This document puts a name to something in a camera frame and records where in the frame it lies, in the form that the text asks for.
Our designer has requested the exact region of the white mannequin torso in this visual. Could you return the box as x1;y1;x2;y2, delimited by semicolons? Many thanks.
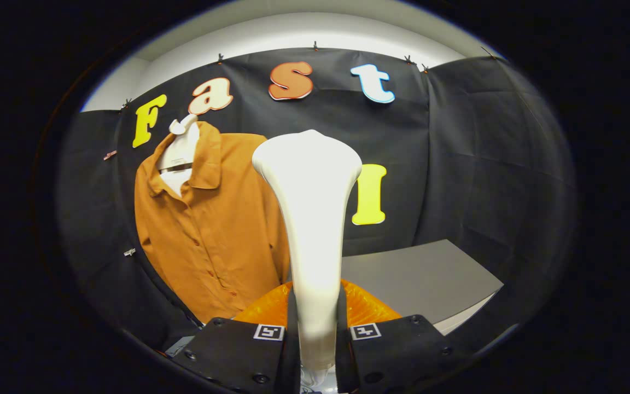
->
157;114;201;198

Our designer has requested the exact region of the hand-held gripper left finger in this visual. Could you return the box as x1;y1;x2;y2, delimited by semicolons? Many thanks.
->
170;280;300;394

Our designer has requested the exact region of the grey cabinet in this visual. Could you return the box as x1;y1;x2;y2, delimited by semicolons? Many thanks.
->
342;239;504;335

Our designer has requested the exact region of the black backdrop cloth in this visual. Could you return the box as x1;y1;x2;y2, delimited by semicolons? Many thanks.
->
55;48;577;356

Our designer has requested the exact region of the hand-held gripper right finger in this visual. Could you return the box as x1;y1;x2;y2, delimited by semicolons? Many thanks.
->
337;279;471;394

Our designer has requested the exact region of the orange button-up shirt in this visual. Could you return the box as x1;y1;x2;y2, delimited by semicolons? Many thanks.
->
134;121;294;325

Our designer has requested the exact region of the white steamer hose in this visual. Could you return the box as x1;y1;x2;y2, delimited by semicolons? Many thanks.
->
300;366;339;394

